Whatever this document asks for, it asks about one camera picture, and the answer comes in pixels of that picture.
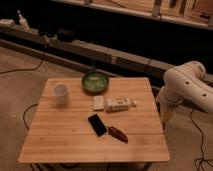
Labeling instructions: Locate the dark red pepper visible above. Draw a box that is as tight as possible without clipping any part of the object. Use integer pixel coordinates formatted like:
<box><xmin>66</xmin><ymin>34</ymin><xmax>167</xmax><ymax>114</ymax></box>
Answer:
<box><xmin>108</xmin><ymin>126</ymin><xmax>128</xmax><ymax>143</ymax></box>

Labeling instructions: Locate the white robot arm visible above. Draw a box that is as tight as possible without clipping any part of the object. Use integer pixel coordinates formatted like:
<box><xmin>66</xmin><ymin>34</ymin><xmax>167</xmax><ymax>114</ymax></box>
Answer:
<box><xmin>156</xmin><ymin>61</ymin><xmax>213</xmax><ymax>123</ymax></box>

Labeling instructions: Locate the green bowl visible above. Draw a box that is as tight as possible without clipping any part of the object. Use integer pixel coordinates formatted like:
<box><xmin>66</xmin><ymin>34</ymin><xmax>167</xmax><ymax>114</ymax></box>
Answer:
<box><xmin>81</xmin><ymin>71</ymin><xmax>109</xmax><ymax>94</ymax></box>

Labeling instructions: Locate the white tube package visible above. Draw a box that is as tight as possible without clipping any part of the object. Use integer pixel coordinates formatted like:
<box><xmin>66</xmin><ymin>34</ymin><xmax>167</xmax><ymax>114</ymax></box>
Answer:
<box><xmin>105</xmin><ymin>97</ymin><xmax>138</xmax><ymax>112</ymax></box>

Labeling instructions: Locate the black smartphone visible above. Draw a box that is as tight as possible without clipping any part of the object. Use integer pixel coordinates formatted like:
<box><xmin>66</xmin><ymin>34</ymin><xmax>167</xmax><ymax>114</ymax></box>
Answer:
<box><xmin>88</xmin><ymin>114</ymin><xmax>107</xmax><ymax>136</ymax></box>

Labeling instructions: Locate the wooden table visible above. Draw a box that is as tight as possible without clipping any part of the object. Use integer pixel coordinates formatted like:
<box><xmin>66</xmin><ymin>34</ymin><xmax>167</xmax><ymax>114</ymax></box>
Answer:
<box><xmin>18</xmin><ymin>78</ymin><xmax>170</xmax><ymax>163</ymax></box>

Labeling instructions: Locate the black box on ledge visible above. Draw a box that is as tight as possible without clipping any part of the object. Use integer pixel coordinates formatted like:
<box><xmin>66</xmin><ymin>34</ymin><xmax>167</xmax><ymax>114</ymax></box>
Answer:
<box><xmin>57</xmin><ymin>29</ymin><xmax>75</xmax><ymax>42</ymax></box>

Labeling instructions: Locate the white spray bottle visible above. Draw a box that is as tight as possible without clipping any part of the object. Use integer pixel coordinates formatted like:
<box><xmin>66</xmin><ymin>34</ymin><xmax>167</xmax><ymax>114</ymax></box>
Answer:
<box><xmin>17</xmin><ymin>11</ymin><xmax>30</xmax><ymax>31</ymax></box>

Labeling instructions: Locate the black cable left floor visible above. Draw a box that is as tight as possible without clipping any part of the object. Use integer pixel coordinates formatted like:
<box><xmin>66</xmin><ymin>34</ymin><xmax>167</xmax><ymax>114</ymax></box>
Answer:
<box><xmin>0</xmin><ymin>46</ymin><xmax>46</xmax><ymax>76</ymax></box>

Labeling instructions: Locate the black cable floor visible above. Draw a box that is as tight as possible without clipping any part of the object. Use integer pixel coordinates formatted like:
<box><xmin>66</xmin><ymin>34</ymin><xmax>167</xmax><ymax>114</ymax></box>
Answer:
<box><xmin>189</xmin><ymin>107</ymin><xmax>213</xmax><ymax>171</ymax></box>
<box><xmin>0</xmin><ymin>46</ymin><xmax>46</xmax><ymax>76</ymax></box>

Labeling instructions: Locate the black cable right floor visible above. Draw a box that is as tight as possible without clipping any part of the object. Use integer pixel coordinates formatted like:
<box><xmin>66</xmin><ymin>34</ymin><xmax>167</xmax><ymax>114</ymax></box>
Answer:
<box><xmin>189</xmin><ymin>107</ymin><xmax>213</xmax><ymax>171</ymax></box>

